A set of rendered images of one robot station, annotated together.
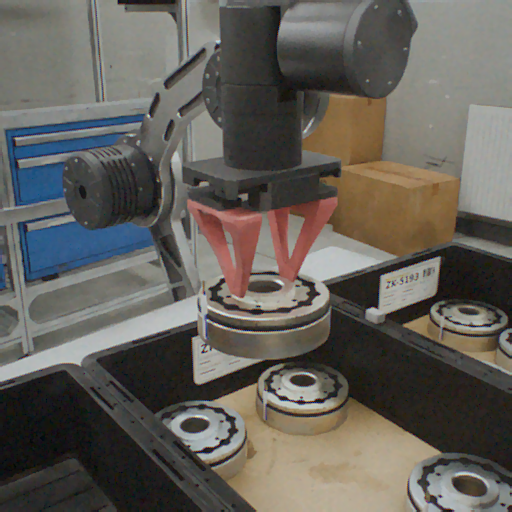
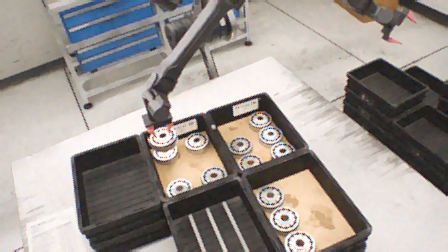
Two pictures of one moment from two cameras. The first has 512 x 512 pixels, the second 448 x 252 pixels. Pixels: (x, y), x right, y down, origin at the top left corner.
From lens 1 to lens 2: 107 cm
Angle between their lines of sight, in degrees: 29
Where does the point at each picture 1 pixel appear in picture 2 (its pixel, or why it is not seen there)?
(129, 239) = not seen: hidden behind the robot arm
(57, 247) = not seen: hidden behind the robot
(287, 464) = (185, 161)
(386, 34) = (161, 112)
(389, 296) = (237, 111)
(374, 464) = (204, 164)
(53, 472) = (136, 155)
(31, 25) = not seen: outside the picture
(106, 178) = (176, 36)
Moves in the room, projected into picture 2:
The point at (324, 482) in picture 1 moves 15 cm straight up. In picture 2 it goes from (190, 167) to (184, 142)
